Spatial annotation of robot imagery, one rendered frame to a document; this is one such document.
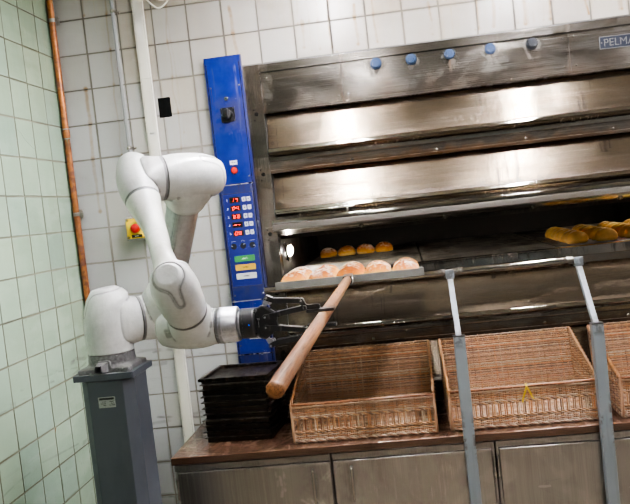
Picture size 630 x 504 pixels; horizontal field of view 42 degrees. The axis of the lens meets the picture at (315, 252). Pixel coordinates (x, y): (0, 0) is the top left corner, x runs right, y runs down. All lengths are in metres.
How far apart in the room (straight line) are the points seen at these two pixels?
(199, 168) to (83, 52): 1.53
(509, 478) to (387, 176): 1.32
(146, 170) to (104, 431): 0.92
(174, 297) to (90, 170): 1.96
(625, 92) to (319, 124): 1.27
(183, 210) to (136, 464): 0.88
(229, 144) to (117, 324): 1.13
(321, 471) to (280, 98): 1.57
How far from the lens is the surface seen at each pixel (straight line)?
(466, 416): 3.07
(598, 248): 3.66
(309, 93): 3.62
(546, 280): 3.64
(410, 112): 3.59
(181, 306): 1.93
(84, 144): 3.83
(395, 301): 3.59
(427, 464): 3.17
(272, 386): 1.27
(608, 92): 3.69
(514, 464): 3.19
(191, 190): 2.45
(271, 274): 3.62
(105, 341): 2.81
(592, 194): 3.49
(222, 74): 3.65
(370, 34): 3.63
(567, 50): 3.69
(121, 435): 2.85
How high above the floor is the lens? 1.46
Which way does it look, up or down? 3 degrees down
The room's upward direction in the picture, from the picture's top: 6 degrees counter-clockwise
